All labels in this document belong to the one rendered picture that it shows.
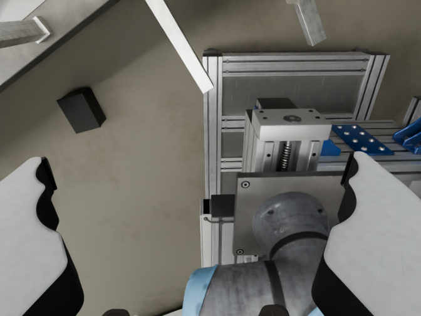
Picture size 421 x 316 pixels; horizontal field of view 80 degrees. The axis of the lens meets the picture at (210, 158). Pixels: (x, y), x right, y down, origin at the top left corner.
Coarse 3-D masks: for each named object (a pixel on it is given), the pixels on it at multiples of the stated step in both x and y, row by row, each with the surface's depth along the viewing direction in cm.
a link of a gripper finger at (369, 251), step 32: (352, 160) 10; (352, 192) 8; (384, 192) 8; (352, 224) 7; (384, 224) 7; (416, 224) 7; (352, 256) 6; (384, 256) 6; (416, 256) 6; (320, 288) 6; (352, 288) 5; (384, 288) 5; (416, 288) 5
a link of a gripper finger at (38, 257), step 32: (32, 160) 10; (0, 192) 8; (32, 192) 8; (0, 224) 7; (32, 224) 7; (0, 256) 6; (32, 256) 6; (64, 256) 6; (0, 288) 5; (32, 288) 5; (64, 288) 6
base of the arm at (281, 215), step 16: (288, 192) 49; (272, 208) 48; (288, 208) 46; (304, 208) 46; (320, 208) 48; (256, 224) 50; (272, 224) 47; (288, 224) 45; (304, 224) 44; (320, 224) 45; (272, 240) 45; (288, 240) 43; (272, 256) 44
